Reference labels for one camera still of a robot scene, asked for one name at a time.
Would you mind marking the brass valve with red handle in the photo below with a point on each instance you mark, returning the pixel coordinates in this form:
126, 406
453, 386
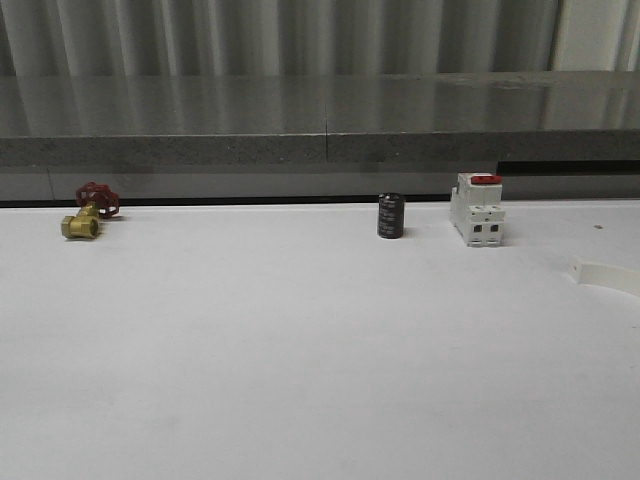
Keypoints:
96, 202

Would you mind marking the black cylindrical capacitor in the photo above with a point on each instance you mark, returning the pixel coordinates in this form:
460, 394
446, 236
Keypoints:
390, 221

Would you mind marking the white half-ring pipe clamp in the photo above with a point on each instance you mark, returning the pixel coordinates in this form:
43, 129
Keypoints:
604, 275

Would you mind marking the grey stone counter ledge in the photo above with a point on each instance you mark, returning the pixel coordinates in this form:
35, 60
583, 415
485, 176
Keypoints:
438, 122

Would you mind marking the white circuit breaker red switch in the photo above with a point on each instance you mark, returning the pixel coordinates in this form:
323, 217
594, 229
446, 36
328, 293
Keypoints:
475, 209

